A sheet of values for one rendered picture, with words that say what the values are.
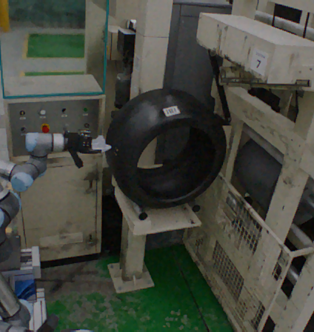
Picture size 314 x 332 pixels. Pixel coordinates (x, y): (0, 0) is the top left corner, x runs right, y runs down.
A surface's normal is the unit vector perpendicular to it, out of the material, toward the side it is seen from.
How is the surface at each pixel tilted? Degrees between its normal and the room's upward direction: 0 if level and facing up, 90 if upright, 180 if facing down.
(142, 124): 56
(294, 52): 90
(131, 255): 90
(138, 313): 0
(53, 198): 90
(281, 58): 90
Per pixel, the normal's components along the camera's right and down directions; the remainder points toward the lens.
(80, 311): 0.11, -0.86
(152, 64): 0.34, 0.51
